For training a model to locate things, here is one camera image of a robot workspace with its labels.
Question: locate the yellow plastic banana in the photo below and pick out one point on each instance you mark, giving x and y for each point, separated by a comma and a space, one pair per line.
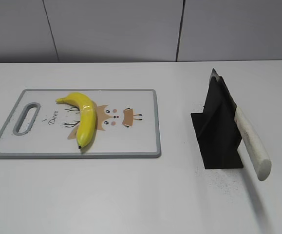
87, 111

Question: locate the white deer cutting board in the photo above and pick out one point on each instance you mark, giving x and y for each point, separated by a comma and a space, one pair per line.
38, 127

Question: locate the white-handled kitchen knife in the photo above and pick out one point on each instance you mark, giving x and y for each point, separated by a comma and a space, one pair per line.
255, 148

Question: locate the black knife stand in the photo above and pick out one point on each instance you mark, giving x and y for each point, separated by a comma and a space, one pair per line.
216, 131

